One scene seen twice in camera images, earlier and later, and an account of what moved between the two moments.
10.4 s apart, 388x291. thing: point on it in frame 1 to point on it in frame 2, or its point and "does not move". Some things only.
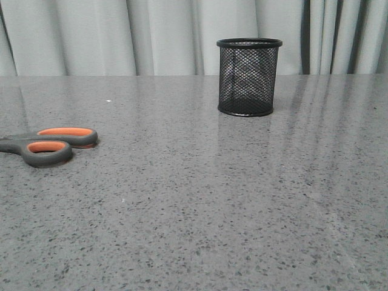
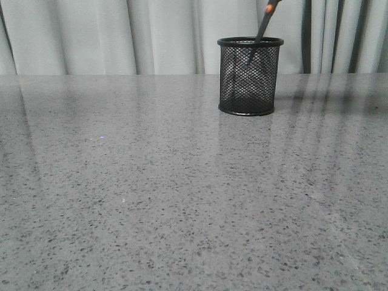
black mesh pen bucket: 247,68 does not move
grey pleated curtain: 173,37 does not move
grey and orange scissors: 50,147 to 270,9
